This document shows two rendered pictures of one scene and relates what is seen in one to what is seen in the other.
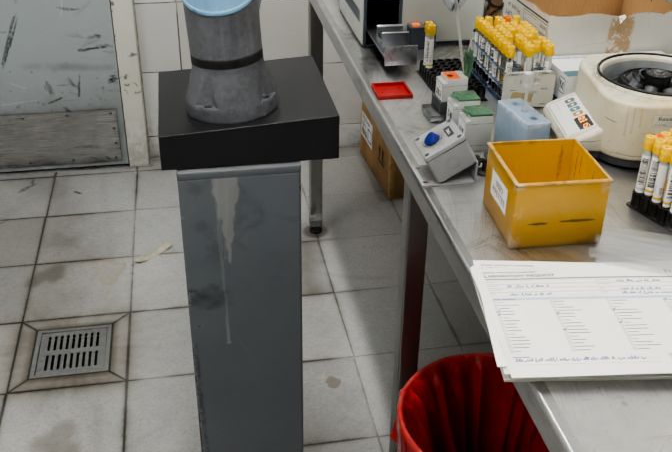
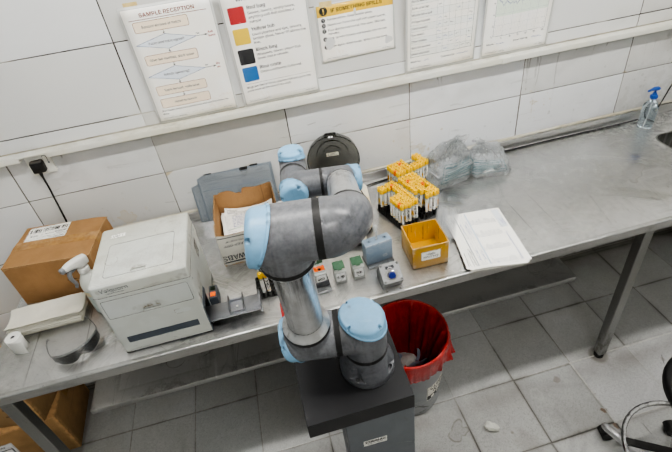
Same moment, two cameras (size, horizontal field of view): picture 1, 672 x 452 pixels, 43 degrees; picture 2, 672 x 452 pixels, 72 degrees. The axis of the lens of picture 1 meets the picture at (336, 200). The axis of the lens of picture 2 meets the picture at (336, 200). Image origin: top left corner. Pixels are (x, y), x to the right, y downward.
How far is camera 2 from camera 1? 1.71 m
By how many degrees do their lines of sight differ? 72
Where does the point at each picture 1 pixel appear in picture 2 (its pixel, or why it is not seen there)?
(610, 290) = (472, 236)
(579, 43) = not seen: hidden behind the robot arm
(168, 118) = (387, 396)
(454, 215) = (426, 278)
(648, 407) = (524, 234)
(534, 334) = (506, 253)
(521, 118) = (385, 240)
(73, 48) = not seen: outside the picture
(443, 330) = (243, 404)
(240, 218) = not seen: hidden behind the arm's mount
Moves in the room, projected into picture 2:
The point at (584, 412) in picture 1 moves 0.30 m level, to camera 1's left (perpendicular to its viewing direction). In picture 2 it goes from (533, 246) to (573, 313)
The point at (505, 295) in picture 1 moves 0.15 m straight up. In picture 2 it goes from (487, 260) to (490, 227)
